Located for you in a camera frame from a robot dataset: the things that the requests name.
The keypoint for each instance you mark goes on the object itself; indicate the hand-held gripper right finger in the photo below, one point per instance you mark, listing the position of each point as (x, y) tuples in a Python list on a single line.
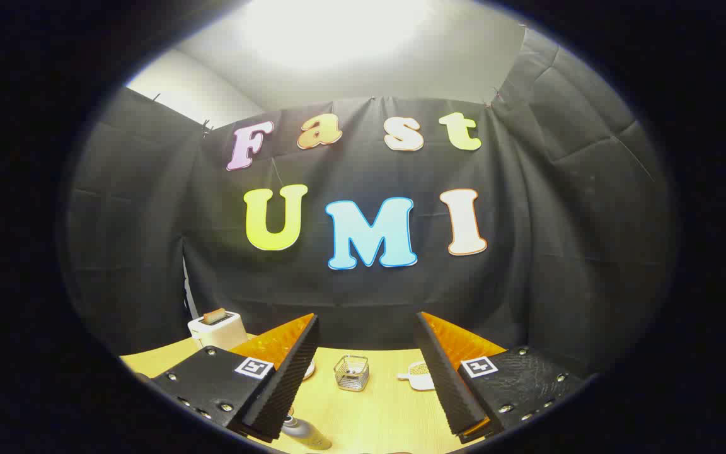
[(445, 378)]

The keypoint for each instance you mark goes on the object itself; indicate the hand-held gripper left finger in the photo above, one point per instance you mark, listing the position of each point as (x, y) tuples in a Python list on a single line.
[(284, 378)]

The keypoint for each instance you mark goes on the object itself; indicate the silver juice bottle green label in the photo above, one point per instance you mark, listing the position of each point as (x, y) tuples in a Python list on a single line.
[(306, 434)]

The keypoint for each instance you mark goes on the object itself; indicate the small white plate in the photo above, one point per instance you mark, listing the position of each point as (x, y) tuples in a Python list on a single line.
[(309, 369)]

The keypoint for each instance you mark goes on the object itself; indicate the wooden table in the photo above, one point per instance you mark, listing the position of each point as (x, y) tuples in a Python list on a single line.
[(382, 416)]

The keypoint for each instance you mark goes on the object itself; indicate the white toaster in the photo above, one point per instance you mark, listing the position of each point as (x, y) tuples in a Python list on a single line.
[(215, 335)]

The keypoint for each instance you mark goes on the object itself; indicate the toast slice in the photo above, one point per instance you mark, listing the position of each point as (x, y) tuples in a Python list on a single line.
[(214, 316)]

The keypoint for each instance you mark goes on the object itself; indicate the black backdrop cloth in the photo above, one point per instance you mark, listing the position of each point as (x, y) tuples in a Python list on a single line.
[(552, 208)]

